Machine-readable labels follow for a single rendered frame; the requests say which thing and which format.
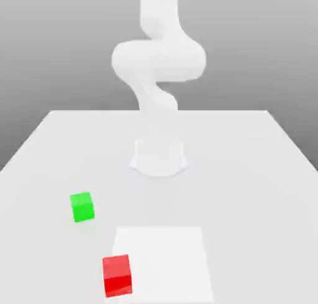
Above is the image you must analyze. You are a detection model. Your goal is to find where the small red cube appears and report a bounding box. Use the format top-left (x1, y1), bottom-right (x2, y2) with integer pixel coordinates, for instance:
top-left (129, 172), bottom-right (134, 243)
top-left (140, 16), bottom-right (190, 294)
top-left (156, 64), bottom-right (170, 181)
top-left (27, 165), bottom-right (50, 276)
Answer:
top-left (102, 253), bottom-right (134, 299)

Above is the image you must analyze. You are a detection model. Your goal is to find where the small green cube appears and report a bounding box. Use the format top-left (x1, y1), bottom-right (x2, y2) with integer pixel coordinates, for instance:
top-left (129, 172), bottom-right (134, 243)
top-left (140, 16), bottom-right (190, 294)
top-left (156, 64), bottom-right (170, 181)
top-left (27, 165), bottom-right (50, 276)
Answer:
top-left (69, 191), bottom-right (96, 224)

